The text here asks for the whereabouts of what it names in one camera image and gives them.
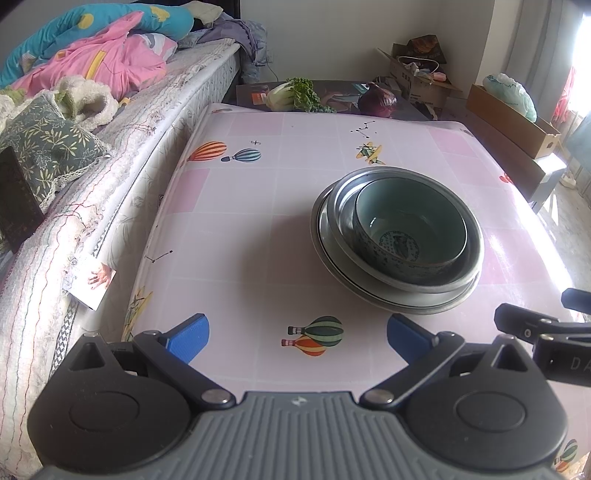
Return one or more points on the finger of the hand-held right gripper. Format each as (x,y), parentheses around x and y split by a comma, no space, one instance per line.
(577,300)
(521,321)

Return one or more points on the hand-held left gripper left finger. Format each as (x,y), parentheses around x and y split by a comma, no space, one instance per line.
(189,337)

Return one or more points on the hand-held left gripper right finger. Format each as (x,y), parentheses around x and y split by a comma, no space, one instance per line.
(408,337)

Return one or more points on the white plate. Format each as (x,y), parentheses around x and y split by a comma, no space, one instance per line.
(415,310)

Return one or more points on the teal patterned ceramic bowl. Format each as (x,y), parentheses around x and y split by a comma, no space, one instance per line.
(406,203)

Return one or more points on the small stainless steel bowl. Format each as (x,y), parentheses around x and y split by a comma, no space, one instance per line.
(344,217)

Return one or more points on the printed paper leaflet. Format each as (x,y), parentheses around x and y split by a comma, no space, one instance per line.
(94,281)

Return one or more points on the large dark cardboard box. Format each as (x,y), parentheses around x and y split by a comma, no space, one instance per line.
(512,161)

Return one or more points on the long brown cardboard box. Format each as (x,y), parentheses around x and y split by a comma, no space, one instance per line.
(517,124)

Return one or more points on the white quilted bed mattress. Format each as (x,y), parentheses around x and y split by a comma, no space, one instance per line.
(129,157)

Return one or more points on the pale teal plastic bag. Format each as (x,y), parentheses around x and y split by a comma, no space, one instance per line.
(512,94)

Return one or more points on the green floral pillow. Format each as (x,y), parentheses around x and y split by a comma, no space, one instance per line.
(51,143)

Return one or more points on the red cabbage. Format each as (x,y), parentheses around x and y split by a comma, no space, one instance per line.
(377,100)

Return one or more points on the open cardboard box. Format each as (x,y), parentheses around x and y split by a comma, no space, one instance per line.
(415,85)

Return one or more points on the white fluffy cloth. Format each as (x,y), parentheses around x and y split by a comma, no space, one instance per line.
(87,99)

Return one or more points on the green bok choy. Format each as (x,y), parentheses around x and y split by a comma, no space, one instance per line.
(298,94)

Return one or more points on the dark snack bag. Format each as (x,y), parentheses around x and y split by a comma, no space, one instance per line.
(425,48)

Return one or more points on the lilac grey clothing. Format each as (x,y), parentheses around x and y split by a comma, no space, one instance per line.
(231,41)

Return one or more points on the pink and blue blanket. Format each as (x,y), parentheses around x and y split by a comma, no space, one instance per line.
(92,50)

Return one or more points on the cream cloth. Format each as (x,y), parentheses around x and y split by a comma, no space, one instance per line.
(203,9)

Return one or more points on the dark bed headboard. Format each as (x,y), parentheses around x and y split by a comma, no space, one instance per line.
(230,7)

